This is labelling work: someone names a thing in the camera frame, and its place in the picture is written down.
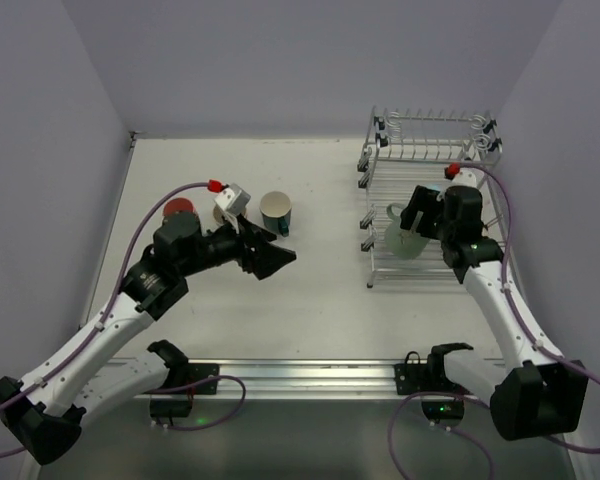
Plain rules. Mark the pink cup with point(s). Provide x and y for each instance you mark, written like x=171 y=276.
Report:
x=177 y=205

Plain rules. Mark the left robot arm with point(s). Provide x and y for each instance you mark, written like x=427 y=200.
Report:
x=47 y=408

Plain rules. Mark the aluminium mounting rail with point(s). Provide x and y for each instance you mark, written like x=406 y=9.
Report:
x=305 y=380

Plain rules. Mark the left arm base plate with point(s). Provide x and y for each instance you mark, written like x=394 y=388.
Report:
x=191 y=379

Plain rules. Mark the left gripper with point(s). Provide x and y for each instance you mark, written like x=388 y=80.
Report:
x=250 y=248

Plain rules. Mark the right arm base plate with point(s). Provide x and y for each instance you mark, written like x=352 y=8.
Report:
x=415 y=374

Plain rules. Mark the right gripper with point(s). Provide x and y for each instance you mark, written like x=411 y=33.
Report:
x=419 y=214

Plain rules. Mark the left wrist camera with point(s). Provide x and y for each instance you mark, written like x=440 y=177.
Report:
x=231 y=203

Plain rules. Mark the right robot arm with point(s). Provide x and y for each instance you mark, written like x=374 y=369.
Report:
x=534 y=395

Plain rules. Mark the beige tall cup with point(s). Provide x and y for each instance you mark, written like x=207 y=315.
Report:
x=218 y=216

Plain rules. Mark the light green mug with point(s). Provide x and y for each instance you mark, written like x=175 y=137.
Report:
x=404 y=244

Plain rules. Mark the dark green mug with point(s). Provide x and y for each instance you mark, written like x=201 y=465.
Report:
x=276 y=208

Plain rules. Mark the metal dish rack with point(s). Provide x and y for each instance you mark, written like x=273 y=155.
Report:
x=405 y=149

